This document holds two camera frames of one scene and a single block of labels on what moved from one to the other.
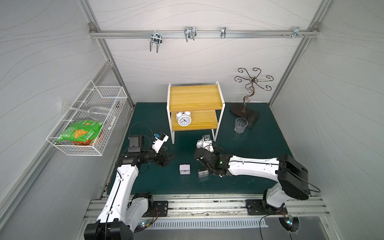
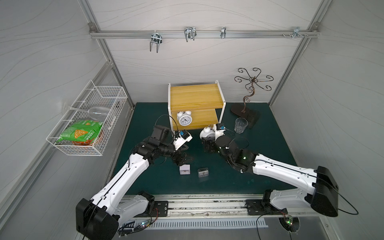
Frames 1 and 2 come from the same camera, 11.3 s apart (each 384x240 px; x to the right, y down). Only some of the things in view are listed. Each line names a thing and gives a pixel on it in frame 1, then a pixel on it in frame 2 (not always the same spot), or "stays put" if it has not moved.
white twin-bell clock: (199, 143) to (207, 133)
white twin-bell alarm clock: (184, 118) stays put
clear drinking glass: (240, 125) stays put
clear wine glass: (97, 113) stays put
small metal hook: (223, 34) stays put
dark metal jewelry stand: (251, 115) stays put
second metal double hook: (190, 32) stays put
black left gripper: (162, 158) to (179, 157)
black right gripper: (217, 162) to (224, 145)
